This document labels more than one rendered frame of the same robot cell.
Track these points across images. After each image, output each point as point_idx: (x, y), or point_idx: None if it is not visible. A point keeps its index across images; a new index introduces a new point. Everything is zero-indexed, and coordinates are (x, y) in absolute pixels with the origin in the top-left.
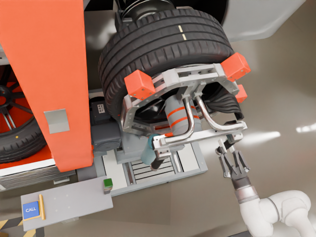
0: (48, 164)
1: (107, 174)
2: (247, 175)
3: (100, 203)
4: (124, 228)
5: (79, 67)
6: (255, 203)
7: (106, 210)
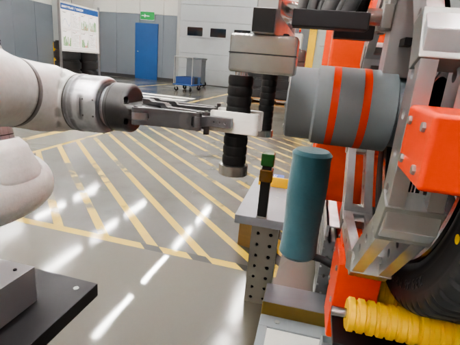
0: (330, 213)
1: (301, 337)
2: (128, 105)
3: (247, 209)
4: (190, 339)
5: None
6: (70, 71)
7: (236, 331)
